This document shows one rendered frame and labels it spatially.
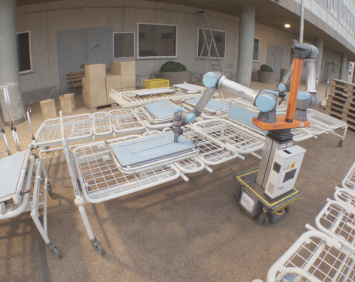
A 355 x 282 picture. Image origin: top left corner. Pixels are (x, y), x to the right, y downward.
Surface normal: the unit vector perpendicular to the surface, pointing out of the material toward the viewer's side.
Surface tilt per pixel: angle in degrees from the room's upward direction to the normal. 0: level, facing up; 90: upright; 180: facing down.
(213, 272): 0
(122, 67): 90
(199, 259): 0
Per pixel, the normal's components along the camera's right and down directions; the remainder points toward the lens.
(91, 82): 0.65, 0.33
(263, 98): -0.47, 0.40
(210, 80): -0.67, 0.27
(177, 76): 0.22, 0.58
